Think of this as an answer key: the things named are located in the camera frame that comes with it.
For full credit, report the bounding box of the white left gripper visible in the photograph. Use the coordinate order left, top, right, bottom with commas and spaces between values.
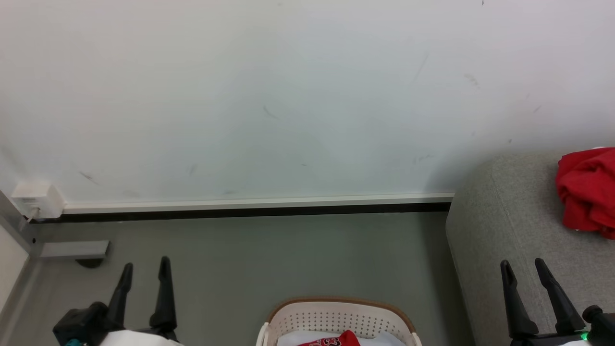
98, 256, 185, 346

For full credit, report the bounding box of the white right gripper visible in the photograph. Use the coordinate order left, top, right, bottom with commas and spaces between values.
500, 258, 615, 346

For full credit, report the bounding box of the red garment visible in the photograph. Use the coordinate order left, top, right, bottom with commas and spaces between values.
555, 147, 615, 240

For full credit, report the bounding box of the red jersey with number 23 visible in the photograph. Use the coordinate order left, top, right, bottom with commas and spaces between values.
297, 330, 361, 346

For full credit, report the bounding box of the grey fabric sofa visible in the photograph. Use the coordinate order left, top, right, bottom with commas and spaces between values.
445, 150, 615, 346

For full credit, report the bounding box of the white cloth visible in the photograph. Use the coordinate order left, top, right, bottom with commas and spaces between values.
278, 330, 406, 346

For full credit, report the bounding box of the white cabinet panel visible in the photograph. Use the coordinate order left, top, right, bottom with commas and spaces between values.
0, 225, 29, 313

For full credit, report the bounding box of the white and black baseboard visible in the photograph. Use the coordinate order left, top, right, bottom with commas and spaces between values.
29, 193, 455, 223

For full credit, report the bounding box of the white perforated laundry basket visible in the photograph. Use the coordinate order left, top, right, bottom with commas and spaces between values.
256, 297, 422, 346

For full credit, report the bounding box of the white wall socket box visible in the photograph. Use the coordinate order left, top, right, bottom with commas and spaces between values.
11, 181, 65, 221

